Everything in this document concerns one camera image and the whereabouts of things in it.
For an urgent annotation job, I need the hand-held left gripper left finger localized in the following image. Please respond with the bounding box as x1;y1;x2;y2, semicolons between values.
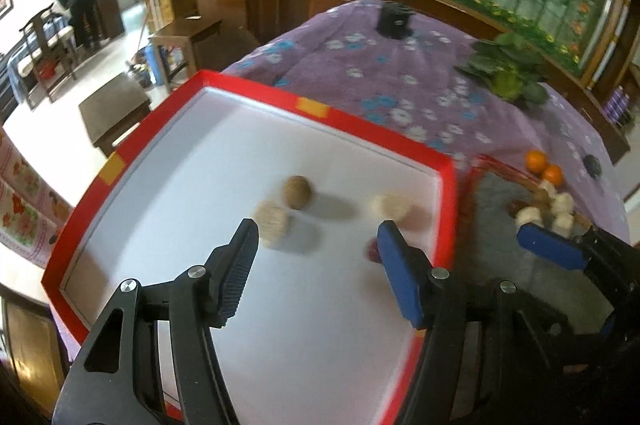
52;219;260;425

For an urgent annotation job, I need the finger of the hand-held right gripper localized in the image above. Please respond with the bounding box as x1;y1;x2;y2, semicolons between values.
599;300;640;356
517;224;640;306

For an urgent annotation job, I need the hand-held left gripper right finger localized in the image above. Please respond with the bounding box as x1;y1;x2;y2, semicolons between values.
377;220;616;425

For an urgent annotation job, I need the pile of mixed food pieces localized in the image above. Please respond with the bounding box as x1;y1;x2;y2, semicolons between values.
507;181;576;237

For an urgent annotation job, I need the red-rimmed grey-lined tray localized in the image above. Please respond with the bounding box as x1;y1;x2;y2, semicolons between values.
452;154;630;425

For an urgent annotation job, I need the red-rimmed white tray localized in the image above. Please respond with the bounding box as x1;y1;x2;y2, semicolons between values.
41;69;458;425

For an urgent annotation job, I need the beige sugarcane piece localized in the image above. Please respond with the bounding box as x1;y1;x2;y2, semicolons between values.
371;192;415;223
253;200;291;249

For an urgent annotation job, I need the orange tangerine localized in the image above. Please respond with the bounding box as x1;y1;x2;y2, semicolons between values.
541;164;565;188
524;148;550;173

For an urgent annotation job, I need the brown longan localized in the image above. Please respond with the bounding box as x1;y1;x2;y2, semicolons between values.
283;176;314;209

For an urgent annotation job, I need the purple bottle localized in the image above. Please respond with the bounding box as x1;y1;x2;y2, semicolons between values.
602;85;632;128

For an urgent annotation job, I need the green leafy vegetable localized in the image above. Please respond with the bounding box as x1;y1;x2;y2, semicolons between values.
454;31;551;108

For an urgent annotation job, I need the purple floral blanket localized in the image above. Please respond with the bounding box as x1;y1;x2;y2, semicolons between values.
220;0;631;256

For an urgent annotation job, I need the dark low stool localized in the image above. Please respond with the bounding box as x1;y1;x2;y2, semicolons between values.
78;72;152;157

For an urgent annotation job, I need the brown wooden furniture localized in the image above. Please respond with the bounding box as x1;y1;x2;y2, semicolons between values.
0;285;68;416

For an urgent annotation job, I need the wooden side table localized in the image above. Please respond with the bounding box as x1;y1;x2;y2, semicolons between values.
149;16;225;85

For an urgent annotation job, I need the broom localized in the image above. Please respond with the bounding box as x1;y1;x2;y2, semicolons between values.
127;12;151;73

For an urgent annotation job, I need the black cylinder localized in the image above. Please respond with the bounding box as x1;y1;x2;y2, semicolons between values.
376;2;416;40

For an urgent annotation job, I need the dark wooden chair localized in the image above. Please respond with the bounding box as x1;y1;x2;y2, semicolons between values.
19;2;78;103

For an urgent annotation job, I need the table with light cloth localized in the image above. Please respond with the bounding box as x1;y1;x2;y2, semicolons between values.
5;18;68;103

